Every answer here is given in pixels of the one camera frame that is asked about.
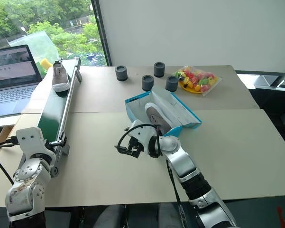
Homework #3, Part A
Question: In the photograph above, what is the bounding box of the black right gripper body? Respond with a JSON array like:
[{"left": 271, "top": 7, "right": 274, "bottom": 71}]
[{"left": 126, "top": 136, "right": 145, "bottom": 159}]

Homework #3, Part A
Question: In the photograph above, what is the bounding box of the grey canvas shoe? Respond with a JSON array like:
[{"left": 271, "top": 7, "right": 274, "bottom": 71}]
[
  {"left": 51, "top": 60, "right": 71, "bottom": 93},
  {"left": 144, "top": 102, "right": 174, "bottom": 135}
]

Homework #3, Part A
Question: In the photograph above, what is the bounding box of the blue cardboard shoebox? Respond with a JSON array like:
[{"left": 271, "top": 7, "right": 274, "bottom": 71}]
[{"left": 124, "top": 85, "right": 202, "bottom": 139}]

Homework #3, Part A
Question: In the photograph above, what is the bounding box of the brown cardboard sheet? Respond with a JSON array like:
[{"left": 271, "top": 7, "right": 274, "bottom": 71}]
[
  {"left": 20, "top": 65, "right": 261, "bottom": 114},
  {"left": 0, "top": 108, "right": 285, "bottom": 208}
]

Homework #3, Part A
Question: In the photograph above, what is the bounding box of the dark grey cylinder block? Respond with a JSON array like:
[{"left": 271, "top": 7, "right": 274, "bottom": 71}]
[
  {"left": 165, "top": 75, "right": 179, "bottom": 93},
  {"left": 141, "top": 75, "right": 155, "bottom": 92},
  {"left": 153, "top": 62, "right": 166, "bottom": 78},
  {"left": 114, "top": 65, "right": 129, "bottom": 82}
]

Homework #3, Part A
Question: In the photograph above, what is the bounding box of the yellow plate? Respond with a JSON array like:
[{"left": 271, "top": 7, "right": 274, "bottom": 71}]
[{"left": 177, "top": 80, "right": 202, "bottom": 95}]

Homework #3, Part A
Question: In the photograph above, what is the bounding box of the clear bag of toy fruits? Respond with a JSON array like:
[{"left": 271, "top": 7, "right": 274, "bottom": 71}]
[{"left": 172, "top": 65, "right": 223, "bottom": 97}]

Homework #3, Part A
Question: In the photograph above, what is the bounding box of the yellow sponge block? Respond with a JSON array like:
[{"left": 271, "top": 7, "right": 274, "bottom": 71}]
[{"left": 40, "top": 57, "right": 53, "bottom": 71}]

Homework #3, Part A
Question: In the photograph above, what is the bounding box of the translucent green plastic bag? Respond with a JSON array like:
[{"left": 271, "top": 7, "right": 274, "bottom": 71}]
[{"left": 8, "top": 30, "right": 59, "bottom": 77}]

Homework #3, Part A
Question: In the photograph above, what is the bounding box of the brown cardboard box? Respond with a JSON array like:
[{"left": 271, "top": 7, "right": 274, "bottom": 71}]
[{"left": 0, "top": 125, "right": 13, "bottom": 144}]

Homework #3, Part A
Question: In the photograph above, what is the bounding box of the silver laptop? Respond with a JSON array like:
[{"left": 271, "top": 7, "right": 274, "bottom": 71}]
[{"left": 0, "top": 44, "right": 44, "bottom": 119}]

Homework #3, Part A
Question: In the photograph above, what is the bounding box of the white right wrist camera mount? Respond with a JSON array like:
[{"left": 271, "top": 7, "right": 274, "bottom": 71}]
[{"left": 127, "top": 119, "right": 157, "bottom": 155}]

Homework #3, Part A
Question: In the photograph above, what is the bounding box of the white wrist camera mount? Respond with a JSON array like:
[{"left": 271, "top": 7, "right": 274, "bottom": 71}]
[
  {"left": 15, "top": 127, "right": 47, "bottom": 154},
  {"left": 127, "top": 119, "right": 157, "bottom": 155}
]

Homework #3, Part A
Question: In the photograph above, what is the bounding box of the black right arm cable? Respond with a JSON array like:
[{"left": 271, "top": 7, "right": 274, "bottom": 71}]
[{"left": 117, "top": 128, "right": 188, "bottom": 228}]

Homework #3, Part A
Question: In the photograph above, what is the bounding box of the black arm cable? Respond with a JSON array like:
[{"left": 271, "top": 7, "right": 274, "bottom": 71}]
[
  {"left": 117, "top": 128, "right": 188, "bottom": 228},
  {"left": 0, "top": 136, "right": 19, "bottom": 186}
]

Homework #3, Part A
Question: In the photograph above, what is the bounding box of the green conveyor belt, aluminium frame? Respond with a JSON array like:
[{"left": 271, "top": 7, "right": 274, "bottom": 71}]
[{"left": 37, "top": 57, "right": 83, "bottom": 177}]

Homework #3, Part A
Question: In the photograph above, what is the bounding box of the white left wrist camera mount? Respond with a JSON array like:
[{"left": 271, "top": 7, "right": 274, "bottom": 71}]
[{"left": 15, "top": 127, "right": 47, "bottom": 154}]

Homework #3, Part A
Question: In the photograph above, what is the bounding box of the black window frame post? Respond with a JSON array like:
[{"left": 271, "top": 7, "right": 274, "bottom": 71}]
[{"left": 91, "top": 0, "right": 113, "bottom": 67}]

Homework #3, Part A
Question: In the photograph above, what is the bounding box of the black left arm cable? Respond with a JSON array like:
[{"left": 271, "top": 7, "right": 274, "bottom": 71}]
[{"left": 0, "top": 136, "right": 19, "bottom": 186}]

